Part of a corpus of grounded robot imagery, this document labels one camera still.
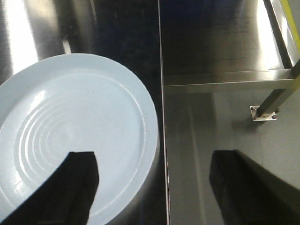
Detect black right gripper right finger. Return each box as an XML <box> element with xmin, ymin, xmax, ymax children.
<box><xmin>209</xmin><ymin>150</ymin><xmax>300</xmax><ymax>225</ymax></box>

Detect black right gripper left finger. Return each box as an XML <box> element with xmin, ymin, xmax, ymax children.
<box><xmin>1</xmin><ymin>152</ymin><xmax>99</xmax><ymax>225</ymax></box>

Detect light blue round plate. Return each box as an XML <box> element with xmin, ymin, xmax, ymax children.
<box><xmin>0</xmin><ymin>53</ymin><xmax>159</xmax><ymax>225</ymax></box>

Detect steel lower shelf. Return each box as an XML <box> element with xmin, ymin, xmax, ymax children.
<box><xmin>160</xmin><ymin>0</ymin><xmax>300</xmax><ymax>94</ymax></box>

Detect steel rack leg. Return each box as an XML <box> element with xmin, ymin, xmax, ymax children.
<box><xmin>249</xmin><ymin>60</ymin><xmax>300</xmax><ymax>122</ymax></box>

